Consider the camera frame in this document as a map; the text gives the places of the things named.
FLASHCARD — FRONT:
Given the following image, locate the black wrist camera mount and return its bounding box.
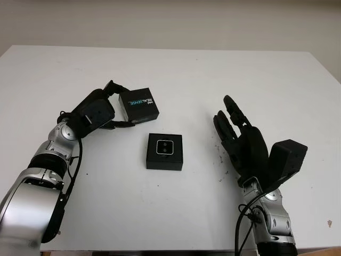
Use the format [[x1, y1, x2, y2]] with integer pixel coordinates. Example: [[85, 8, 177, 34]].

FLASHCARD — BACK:
[[267, 139, 309, 193], [79, 99, 116, 138]]

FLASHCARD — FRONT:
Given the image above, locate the black RealSense box lid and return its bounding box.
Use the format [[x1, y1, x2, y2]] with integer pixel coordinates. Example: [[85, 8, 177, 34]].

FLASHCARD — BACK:
[[118, 86, 160, 125]]

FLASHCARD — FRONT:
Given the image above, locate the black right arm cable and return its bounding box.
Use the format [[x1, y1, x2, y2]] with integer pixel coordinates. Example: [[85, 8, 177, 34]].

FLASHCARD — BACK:
[[233, 185, 270, 256]]

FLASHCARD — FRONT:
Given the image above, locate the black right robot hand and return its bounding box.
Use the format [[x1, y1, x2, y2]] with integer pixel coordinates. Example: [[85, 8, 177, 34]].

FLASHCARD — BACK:
[[213, 95, 270, 185]]

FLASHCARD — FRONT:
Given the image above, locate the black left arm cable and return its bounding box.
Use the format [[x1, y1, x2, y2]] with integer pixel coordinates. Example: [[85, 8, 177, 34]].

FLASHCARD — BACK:
[[57, 109, 83, 203]]

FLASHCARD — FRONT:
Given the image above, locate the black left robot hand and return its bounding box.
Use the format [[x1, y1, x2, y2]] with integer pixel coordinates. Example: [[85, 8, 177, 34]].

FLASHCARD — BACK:
[[65, 79, 137, 139]]

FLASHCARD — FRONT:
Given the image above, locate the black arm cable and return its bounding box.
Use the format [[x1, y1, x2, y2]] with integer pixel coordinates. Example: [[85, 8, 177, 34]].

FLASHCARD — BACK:
[[57, 109, 83, 203], [233, 185, 270, 256]]

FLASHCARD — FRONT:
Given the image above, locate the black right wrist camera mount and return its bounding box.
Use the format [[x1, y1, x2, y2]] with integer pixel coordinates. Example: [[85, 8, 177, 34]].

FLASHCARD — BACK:
[[267, 139, 309, 193]]

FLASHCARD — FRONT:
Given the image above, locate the small silver depth camera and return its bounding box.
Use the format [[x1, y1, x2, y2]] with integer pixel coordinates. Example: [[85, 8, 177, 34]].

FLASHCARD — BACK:
[[156, 139, 175, 156]]

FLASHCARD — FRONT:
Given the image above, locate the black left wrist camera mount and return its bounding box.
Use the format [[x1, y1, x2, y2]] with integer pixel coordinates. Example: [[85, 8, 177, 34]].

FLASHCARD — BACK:
[[79, 99, 116, 138]]

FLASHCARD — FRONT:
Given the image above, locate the black camera box base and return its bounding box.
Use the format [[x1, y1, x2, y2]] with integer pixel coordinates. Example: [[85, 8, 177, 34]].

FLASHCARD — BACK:
[[145, 134, 184, 171]]

